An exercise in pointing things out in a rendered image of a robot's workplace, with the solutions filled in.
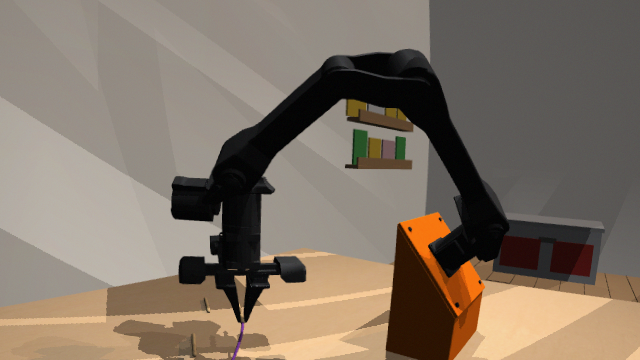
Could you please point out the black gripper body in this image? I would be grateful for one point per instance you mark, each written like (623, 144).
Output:
(241, 251)

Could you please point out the light brown wooden stick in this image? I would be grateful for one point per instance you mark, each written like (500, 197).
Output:
(194, 353)

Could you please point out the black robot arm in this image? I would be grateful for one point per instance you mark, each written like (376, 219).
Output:
(403, 80)

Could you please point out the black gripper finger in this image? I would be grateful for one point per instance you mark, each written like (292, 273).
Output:
(232, 295)
(253, 291)

